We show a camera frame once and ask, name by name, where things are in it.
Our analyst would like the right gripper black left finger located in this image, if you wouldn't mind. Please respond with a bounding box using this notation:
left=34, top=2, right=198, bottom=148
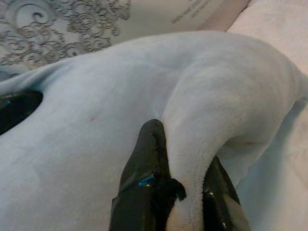
left=108, top=118, right=187, bottom=231

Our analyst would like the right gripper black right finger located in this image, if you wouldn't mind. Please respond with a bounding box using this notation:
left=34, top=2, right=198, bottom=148
left=203, top=155, right=251, bottom=231

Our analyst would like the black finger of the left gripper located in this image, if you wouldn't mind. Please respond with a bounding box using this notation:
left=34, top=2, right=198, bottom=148
left=0, top=90, right=44, bottom=136

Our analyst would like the pale fleece blanket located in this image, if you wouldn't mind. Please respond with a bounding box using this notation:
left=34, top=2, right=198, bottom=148
left=0, top=30, right=308, bottom=231

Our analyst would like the grey swirl patterned bedspread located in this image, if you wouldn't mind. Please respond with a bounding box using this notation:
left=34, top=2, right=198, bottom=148
left=0, top=0, right=135, bottom=80

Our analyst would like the white box with printed text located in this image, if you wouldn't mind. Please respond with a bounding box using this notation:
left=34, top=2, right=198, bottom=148
left=125, top=0, right=252, bottom=33

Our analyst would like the white quilted mattress cover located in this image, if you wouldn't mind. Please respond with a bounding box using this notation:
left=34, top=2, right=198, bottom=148
left=226, top=0, right=308, bottom=231

